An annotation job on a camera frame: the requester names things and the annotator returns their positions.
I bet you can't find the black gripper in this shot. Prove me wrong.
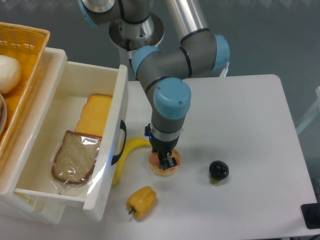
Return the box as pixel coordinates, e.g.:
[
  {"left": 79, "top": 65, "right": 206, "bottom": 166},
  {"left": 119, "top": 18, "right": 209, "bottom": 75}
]
[{"left": 148, "top": 136, "right": 179, "bottom": 170}]

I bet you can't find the yellow bell pepper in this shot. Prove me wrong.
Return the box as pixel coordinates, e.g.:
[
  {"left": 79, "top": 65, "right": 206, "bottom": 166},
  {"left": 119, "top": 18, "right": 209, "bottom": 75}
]
[{"left": 125, "top": 186, "right": 157, "bottom": 221}]

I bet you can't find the brown egg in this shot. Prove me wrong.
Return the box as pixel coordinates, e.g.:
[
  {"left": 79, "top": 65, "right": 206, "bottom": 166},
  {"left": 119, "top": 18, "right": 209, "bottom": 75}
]
[{"left": 148, "top": 152, "right": 160, "bottom": 166}]

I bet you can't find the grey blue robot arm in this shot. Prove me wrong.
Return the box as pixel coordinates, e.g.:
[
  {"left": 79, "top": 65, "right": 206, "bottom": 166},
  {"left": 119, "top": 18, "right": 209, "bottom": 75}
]
[{"left": 78, "top": 0, "right": 230, "bottom": 170}]

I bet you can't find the yellow banana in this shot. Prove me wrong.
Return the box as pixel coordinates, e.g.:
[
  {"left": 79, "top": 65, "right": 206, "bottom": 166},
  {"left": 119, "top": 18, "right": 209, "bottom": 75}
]
[{"left": 111, "top": 137, "right": 151, "bottom": 187}]

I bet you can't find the dark purple mangosteen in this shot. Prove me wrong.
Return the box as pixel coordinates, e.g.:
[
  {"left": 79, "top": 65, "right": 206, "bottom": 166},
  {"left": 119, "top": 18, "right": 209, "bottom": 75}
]
[{"left": 209, "top": 160, "right": 230, "bottom": 184}]

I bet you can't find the orange cake slice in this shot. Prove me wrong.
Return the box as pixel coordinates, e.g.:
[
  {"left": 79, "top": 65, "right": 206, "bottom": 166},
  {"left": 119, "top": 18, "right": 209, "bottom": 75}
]
[{"left": 74, "top": 94, "right": 113, "bottom": 137}]

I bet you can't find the wrapped brown bread slice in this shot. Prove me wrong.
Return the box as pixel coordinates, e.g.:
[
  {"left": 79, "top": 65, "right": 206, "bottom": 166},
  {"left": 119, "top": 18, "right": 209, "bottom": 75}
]
[{"left": 51, "top": 130, "right": 102, "bottom": 185}]

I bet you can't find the white plastic drawer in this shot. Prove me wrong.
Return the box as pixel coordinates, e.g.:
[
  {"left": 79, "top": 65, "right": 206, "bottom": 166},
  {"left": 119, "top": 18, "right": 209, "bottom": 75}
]
[{"left": 15, "top": 61, "right": 128, "bottom": 222}]

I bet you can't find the black device at edge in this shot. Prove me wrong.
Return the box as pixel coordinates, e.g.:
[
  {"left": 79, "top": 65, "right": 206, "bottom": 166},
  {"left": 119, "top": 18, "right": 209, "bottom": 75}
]
[{"left": 300, "top": 203, "right": 320, "bottom": 230}]

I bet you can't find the white drawer cabinet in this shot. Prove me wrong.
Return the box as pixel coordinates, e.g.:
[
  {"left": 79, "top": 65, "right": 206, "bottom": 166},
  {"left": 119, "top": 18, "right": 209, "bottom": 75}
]
[{"left": 0, "top": 47, "right": 68, "bottom": 224}]

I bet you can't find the bowl rim at left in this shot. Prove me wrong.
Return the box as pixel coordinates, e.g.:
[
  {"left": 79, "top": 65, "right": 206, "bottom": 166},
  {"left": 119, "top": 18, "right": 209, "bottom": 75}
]
[{"left": 0, "top": 95, "right": 7, "bottom": 135}]

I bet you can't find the white bun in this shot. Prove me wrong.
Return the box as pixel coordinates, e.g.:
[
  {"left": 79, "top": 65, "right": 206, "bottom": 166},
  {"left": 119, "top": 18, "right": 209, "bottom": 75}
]
[{"left": 0, "top": 55, "right": 22, "bottom": 94}]

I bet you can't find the yellow wicker basket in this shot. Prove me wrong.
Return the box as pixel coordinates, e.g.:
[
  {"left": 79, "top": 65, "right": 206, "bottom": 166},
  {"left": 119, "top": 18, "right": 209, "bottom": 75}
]
[{"left": 0, "top": 22, "right": 51, "bottom": 154}]

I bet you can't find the orange shrimp ring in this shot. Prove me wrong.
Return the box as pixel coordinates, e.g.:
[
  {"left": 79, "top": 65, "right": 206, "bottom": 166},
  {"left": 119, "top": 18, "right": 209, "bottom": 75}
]
[{"left": 148, "top": 148, "right": 181, "bottom": 177}]

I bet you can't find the black drawer handle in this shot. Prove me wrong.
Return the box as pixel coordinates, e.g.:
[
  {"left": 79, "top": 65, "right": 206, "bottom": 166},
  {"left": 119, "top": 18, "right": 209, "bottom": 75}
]
[{"left": 111, "top": 119, "right": 127, "bottom": 166}]

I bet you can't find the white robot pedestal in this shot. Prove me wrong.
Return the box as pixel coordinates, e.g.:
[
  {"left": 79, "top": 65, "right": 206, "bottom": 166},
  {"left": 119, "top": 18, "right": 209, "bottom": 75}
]
[{"left": 117, "top": 47, "right": 137, "bottom": 81}]

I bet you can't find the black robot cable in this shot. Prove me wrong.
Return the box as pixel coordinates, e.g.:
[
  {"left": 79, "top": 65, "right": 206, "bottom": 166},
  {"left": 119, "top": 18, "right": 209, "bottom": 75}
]
[{"left": 126, "top": 38, "right": 135, "bottom": 66}]

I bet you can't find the white frame at right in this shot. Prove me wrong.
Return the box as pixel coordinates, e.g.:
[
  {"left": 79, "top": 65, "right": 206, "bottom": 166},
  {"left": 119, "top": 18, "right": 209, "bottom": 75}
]
[{"left": 295, "top": 86, "right": 320, "bottom": 136}]

